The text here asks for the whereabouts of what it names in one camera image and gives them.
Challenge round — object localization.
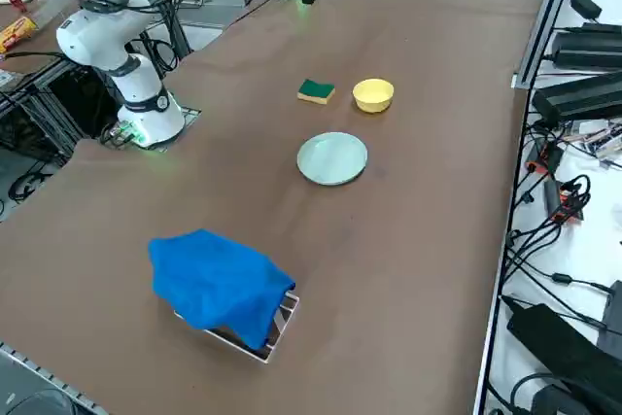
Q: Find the green and yellow sponge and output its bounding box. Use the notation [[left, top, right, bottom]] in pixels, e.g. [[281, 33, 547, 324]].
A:
[[296, 78, 336, 108]]

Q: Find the small yellow dish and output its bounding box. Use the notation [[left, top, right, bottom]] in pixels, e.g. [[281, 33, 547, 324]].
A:
[[352, 78, 396, 116]]

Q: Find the pale green round plate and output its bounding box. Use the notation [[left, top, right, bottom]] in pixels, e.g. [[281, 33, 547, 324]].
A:
[[296, 131, 369, 188]]

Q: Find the small black power adapter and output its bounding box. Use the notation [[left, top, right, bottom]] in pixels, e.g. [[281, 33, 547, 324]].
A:
[[567, 0, 604, 21]]

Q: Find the black power supply brick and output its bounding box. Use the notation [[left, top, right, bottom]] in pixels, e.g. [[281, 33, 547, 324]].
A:
[[530, 72, 622, 124], [547, 23, 622, 71]]

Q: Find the black and orange device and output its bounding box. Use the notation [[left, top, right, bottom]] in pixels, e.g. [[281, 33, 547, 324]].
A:
[[527, 142, 565, 176]]

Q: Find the yellow packet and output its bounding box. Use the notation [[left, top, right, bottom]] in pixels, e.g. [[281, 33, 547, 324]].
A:
[[0, 16, 39, 54]]

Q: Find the blue cloth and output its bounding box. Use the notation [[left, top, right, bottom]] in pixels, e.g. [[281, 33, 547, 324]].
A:
[[148, 228, 296, 352]]

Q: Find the black and red connector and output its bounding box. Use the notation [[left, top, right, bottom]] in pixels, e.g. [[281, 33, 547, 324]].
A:
[[543, 180, 592, 227]]

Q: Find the clear acrylic rack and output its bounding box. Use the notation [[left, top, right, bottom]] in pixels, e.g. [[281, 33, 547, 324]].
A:
[[173, 291, 301, 365]]

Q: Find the large black power brick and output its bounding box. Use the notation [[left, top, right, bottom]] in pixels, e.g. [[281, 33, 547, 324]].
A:
[[500, 295, 622, 415]]

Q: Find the aluminium frame post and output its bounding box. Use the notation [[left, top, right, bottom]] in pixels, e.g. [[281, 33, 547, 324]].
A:
[[512, 0, 584, 90]]

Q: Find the notched aluminium frame rail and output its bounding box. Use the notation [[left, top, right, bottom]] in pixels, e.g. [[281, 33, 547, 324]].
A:
[[0, 339, 109, 415]]

